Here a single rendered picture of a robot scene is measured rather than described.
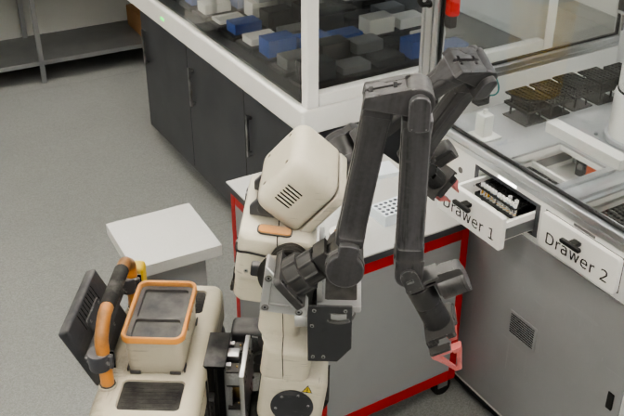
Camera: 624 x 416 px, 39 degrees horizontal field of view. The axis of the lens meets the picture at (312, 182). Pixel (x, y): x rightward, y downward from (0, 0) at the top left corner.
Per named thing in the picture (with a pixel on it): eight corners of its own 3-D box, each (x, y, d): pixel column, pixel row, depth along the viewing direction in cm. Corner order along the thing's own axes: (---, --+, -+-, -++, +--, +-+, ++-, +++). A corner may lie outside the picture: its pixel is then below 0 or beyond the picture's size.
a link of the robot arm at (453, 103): (463, 45, 207) (484, 82, 202) (483, 44, 209) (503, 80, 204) (390, 150, 240) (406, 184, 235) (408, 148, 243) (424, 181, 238)
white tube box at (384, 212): (384, 227, 279) (385, 216, 277) (369, 215, 285) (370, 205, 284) (416, 215, 285) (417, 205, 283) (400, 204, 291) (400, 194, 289)
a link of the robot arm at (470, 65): (456, 32, 200) (475, 66, 195) (485, 46, 210) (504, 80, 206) (317, 143, 221) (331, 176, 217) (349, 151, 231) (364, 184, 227)
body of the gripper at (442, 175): (459, 175, 247) (446, 162, 242) (435, 202, 248) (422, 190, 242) (444, 163, 252) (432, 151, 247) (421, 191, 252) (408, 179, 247)
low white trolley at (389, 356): (318, 460, 296) (318, 272, 258) (235, 353, 343) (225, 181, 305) (456, 396, 322) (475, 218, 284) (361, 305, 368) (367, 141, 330)
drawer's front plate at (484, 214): (499, 251, 257) (502, 219, 252) (436, 206, 279) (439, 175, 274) (503, 250, 258) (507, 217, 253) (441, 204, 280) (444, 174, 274)
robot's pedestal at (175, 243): (153, 459, 296) (130, 272, 259) (126, 402, 320) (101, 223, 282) (237, 428, 309) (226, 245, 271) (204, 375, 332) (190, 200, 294)
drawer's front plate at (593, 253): (612, 294, 239) (619, 261, 234) (537, 243, 261) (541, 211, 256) (617, 292, 240) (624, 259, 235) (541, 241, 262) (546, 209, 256)
